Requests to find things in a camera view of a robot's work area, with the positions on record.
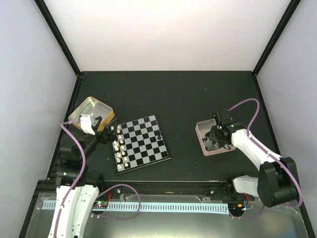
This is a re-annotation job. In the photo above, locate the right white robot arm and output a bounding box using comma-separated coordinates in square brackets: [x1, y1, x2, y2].
[207, 109, 303, 207]

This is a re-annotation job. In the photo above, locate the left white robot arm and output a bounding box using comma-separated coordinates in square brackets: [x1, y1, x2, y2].
[48, 119, 118, 238]

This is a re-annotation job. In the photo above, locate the white chess piece row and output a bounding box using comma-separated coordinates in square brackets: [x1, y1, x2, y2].
[112, 125, 130, 173]

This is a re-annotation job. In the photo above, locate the pink tray of black pieces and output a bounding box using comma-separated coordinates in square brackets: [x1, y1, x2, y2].
[195, 119, 236, 156]

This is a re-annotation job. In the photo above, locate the gold metal tin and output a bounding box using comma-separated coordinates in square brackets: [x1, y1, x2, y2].
[68, 96, 115, 131]

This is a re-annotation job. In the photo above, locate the black and silver chessboard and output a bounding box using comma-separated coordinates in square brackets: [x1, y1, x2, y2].
[116, 115, 171, 175]

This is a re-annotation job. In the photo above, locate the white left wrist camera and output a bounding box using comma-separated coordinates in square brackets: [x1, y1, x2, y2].
[80, 113, 96, 135]

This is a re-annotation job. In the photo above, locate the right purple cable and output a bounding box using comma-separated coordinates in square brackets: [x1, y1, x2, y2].
[227, 98, 304, 220]

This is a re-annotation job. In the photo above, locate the light blue cable duct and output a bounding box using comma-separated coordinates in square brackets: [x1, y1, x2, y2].
[42, 199, 230, 215]

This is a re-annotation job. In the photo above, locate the left black corner frame post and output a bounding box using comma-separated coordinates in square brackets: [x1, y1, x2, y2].
[34, 0, 84, 79]

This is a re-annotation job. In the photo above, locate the black corner frame post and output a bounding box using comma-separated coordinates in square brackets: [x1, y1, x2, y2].
[34, 0, 84, 79]
[253, 0, 301, 76]

